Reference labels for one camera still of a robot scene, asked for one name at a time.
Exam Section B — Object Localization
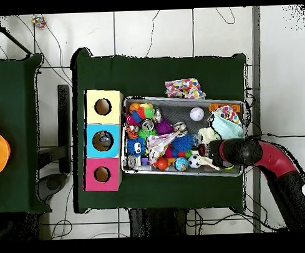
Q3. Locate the white knitted cloth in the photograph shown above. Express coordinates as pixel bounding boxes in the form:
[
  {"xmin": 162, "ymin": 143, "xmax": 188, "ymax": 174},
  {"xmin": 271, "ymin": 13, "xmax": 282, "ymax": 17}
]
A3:
[{"xmin": 196, "ymin": 126, "xmax": 223, "ymax": 172}]

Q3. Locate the mint green knitted cloth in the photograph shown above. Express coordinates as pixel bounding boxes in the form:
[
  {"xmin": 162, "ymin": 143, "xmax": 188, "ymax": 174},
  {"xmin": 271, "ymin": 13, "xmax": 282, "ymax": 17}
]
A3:
[{"xmin": 210, "ymin": 114, "xmax": 245, "ymax": 141}]

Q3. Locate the polka dot cloth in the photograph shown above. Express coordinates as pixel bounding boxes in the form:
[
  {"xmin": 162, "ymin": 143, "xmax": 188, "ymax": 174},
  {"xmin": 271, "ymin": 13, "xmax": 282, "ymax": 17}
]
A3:
[
  {"xmin": 212, "ymin": 105, "xmax": 242, "ymax": 127},
  {"xmin": 164, "ymin": 76, "xmax": 207, "ymax": 101},
  {"xmin": 147, "ymin": 132, "xmax": 184, "ymax": 165}
]

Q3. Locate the blue spiky ball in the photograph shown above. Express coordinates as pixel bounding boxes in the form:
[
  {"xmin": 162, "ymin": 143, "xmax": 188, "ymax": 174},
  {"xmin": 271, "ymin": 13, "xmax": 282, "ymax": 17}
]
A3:
[
  {"xmin": 172, "ymin": 134, "xmax": 194, "ymax": 154},
  {"xmin": 125, "ymin": 137, "xmax": 147, "ymax": 157}
]

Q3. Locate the clear plastic bottle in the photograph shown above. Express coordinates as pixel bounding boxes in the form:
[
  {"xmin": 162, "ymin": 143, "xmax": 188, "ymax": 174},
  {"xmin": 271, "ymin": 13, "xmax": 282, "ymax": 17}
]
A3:
[{"xmin": 97, "ymin": 135, "xmax": 114, "ymax": 149}]

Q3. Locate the wooden box with three holes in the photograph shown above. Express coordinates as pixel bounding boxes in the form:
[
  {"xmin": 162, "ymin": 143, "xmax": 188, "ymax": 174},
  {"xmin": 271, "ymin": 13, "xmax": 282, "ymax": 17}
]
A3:
[{"xmin": 80, "ymin": 88, "xmax": 128, "ymax": 193}]

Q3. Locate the small soccer ball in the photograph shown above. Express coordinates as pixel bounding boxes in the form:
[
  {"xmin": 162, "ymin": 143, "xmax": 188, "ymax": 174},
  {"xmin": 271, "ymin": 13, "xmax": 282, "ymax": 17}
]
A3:
[{"xmin": 188, "ymin": 154, "xmax": 203, "ymax": 169}]

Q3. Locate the small globe print ball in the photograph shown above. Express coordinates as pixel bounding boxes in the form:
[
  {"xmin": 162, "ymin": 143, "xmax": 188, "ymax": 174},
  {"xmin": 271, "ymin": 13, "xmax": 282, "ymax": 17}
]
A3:
[{"xmin": 174, "ymin": 156, "xmax": 190, "ymax": 172}]

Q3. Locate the small white baseball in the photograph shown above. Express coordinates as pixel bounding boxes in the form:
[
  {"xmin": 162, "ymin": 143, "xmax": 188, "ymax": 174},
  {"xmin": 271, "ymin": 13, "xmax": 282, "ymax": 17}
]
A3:
[{"xmin": 189, "ymin": 107, "xmax": 205, "ymax": 122}]

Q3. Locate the orange toy building block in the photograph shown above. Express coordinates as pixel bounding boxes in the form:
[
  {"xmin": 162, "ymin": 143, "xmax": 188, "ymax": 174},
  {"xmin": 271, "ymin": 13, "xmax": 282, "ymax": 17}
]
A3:
[{"xmin": 208, "ymin": 102, "xmax": 241, "ymax": 114}]

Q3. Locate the small red ball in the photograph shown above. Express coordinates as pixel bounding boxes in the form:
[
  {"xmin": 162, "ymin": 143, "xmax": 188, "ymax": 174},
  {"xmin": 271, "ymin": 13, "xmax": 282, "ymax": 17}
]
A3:
[{"xmin": 155, "ymin": 157, "xmax": 170, "ymax": 171}]

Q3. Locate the purple spiky ball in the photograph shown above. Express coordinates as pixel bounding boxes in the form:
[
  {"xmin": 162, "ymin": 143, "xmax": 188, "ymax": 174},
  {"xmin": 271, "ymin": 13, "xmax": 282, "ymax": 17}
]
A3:
[{"xmin": 156, "ymin": 117, "xmax": 175, "ymax": 137}]

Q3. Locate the rainbow spiky caterpillar toy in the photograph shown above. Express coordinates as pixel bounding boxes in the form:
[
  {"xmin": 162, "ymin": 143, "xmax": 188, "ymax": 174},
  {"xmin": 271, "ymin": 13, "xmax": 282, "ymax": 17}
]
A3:
[{"xmin": 125, "ymin": 101, "xmax": 155, "ymax": 127}]

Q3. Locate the orange striped tiger toy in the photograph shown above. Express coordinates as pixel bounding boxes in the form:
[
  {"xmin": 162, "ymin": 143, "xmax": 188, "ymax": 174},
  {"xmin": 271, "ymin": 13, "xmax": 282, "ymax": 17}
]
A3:
[{"xmin": 122, "ymin": 124, "xmax": 140, "ymax": 142}]

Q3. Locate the green cloth side table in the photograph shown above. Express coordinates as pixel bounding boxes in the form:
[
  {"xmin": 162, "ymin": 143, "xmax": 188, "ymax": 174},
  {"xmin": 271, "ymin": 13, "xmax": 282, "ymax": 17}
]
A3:
[{"xmin": 0, "ymin": 52, "xmax": 51, "ymax": 215}]

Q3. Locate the small colourful floor toy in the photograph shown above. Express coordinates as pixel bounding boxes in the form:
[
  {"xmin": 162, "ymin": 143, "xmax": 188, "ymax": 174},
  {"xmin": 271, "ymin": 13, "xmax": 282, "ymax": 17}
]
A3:
[{"xmin": 31, "ymin": 14, "xmax": 47, "ymax": 30}]

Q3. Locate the clear wire mesh bin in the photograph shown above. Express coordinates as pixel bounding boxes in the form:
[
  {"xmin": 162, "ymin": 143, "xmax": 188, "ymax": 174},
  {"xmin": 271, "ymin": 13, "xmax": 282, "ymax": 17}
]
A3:
[{"xmin": 119, "ymin": 92, "xmax": 247, "ymax": 182}]

